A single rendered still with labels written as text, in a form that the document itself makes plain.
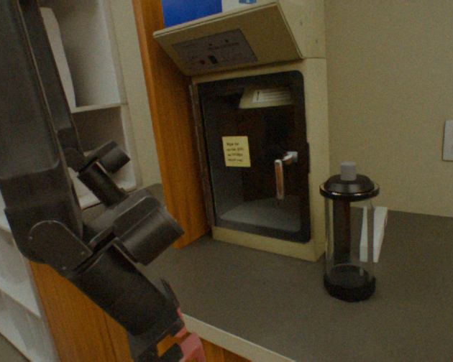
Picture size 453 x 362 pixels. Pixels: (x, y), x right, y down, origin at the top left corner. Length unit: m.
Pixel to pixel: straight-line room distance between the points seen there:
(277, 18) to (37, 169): 0.48
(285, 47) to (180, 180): 0.46
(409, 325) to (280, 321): 0.22
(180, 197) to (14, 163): 0.65
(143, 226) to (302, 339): 0.38
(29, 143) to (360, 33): 0.99
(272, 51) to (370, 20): 0.49
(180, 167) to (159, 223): 0.58
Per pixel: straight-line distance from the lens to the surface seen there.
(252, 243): 0.92
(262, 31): 0.69
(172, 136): 0.91
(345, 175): 0.65
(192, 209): 0.99
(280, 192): 0.74
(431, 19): 1.12
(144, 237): 0.36
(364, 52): 1.14
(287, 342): 0.63
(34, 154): 0.34
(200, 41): 0.77
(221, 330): 0.67
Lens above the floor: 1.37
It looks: 16 degrees down
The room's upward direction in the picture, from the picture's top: 7 degrees counter-clockwise
